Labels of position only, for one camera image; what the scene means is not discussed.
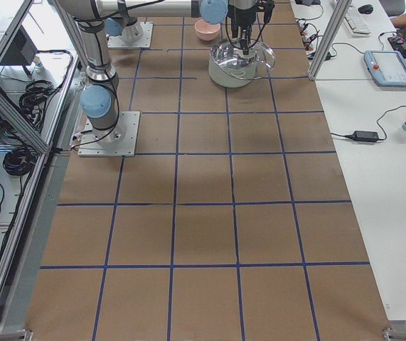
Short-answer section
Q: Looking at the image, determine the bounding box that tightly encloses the black gripper over pot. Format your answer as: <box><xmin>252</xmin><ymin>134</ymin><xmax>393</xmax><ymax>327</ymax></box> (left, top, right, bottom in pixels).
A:
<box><xmin>228</xmin><ymin>0</ymin><xmax>258</xmax><ymax>55</ymax></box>

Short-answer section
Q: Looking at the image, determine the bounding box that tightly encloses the glass pot lid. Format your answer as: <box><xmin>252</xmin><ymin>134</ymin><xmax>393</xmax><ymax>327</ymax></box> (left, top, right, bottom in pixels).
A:
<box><xmin>210</xmin><ymin>38</ymin><xmax>276</xmax><ymax>80</ymax></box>

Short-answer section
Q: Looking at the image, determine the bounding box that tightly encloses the pink bowl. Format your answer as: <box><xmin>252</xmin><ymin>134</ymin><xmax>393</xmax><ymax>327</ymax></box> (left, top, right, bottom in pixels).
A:
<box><xmin>194</xmin><ymin>18</ymin><xmax>220</xmax><ymax>41</ymax></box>

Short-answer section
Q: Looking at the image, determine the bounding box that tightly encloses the white keyboard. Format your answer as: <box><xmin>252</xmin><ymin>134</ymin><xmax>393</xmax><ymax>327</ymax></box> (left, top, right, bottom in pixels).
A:
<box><xmin>343</xmin><ymin>6</ymin><xmax>371</xmax><ymax>38</ymax></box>

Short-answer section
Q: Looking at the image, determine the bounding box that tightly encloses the black computer mouse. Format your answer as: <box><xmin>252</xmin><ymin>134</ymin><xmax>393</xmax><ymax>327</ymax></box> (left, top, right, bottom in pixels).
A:
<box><xmin>357</xmin><ymin>4</ymin><xmax>374</xmax><ymax>14</ymax></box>

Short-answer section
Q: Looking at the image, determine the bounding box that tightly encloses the blue teach pendant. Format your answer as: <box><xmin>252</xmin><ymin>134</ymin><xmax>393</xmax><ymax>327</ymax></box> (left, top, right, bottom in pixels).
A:
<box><xmin>363</xmin><ymin>50</ymin><xmax>406</xmax><ymax>87</ymax></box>

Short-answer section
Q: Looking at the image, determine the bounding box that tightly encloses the black power adapter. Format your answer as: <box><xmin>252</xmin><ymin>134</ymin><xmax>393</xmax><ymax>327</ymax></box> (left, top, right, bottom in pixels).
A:
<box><xmin>345</xmin><ymin>131</ymin><xmax>380</xmax><ymax>143</ymax></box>

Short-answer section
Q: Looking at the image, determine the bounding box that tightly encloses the brown paper table mat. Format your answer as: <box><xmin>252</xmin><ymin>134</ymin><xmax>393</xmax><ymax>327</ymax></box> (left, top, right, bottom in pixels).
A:
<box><xmin>26</xmin><ymin>1</ymin><xmax>388</xmax><ymax>340</ymax></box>

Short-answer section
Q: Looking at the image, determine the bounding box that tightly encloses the aluminium frame post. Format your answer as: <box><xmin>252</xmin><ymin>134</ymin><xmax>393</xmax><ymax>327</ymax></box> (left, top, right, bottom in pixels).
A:
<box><xmin>308</xmin><ymin>0</ymin><xmax>351</xmax><ymax>80</ymax></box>

